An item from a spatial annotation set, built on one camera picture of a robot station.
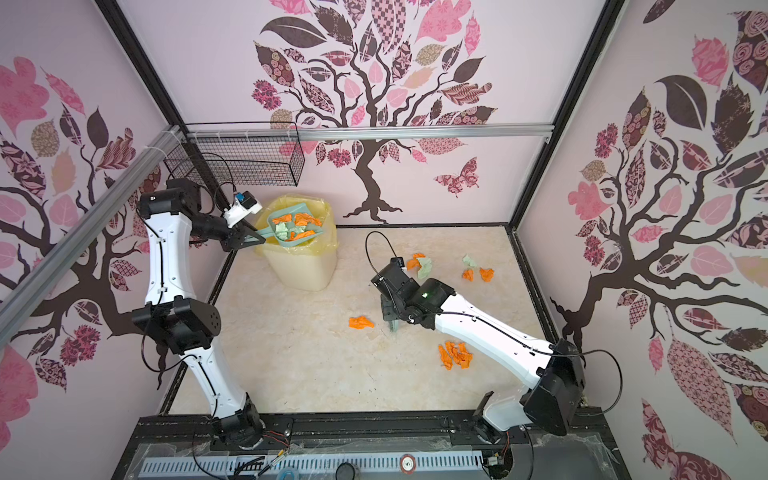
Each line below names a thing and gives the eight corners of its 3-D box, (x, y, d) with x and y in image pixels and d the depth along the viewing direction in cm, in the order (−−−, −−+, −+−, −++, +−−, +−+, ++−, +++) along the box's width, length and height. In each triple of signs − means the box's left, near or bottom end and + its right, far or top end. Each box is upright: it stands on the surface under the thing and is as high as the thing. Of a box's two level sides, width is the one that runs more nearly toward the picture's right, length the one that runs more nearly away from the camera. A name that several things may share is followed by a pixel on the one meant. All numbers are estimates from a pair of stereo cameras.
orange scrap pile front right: (440, 370, 86) (441, 367, 84) (437, 344, 91) (438, 341, 89) (472, 370, 86) (474, 367, 84) (468, 344, 91) (469, 341, 89)
